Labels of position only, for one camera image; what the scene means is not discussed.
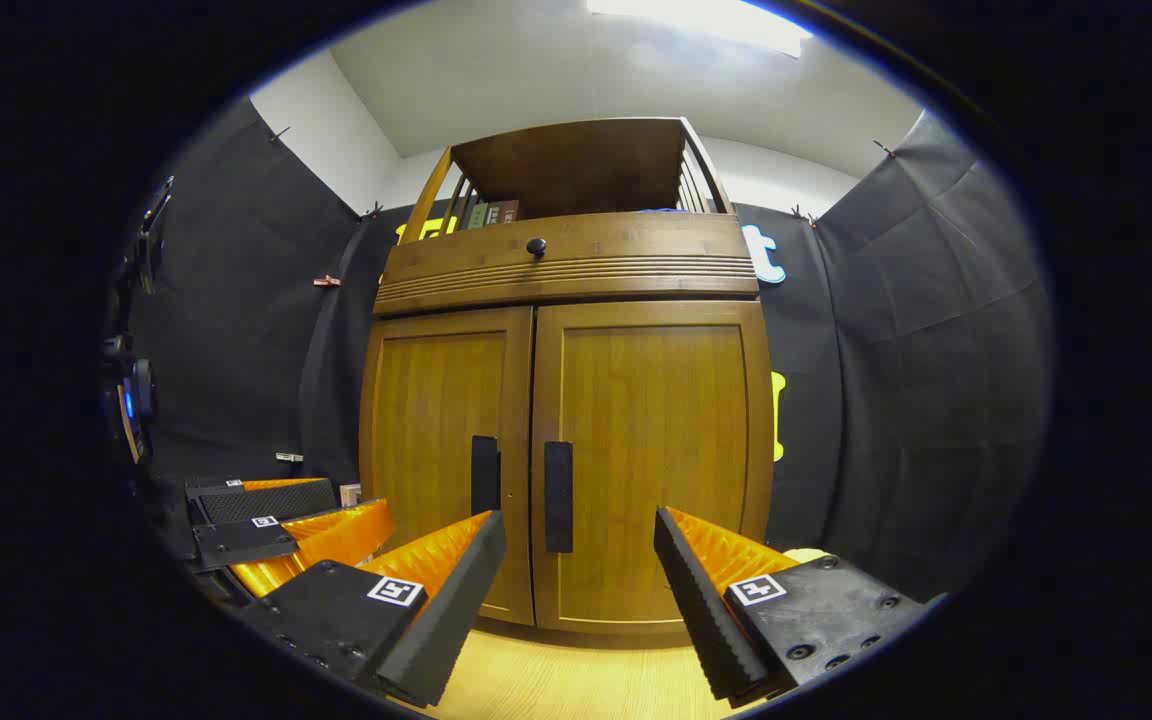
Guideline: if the wooden cabinet drawer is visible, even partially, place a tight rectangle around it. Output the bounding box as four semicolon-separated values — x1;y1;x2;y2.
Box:
373;212;760;318

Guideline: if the black door handle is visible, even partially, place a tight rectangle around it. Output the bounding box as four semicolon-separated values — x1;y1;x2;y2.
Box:
544;441;574;554
471;435;502;516

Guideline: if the wooden double-door shoe cabinet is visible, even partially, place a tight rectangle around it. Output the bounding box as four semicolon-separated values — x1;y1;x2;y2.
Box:
358;117;775;638

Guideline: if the black backdrop cloth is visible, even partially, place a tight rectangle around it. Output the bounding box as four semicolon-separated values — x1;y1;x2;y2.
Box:
126;97;1052;601

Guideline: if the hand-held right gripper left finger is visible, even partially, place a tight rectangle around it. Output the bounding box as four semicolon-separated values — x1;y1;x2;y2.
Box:
236;498;508;709

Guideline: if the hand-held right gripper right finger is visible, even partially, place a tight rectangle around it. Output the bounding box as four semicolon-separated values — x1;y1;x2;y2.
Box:
653;505;937;709

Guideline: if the wooden shoe cabinet door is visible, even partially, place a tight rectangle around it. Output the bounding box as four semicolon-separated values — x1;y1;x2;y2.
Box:
360;306;535;626
533;300;773;633

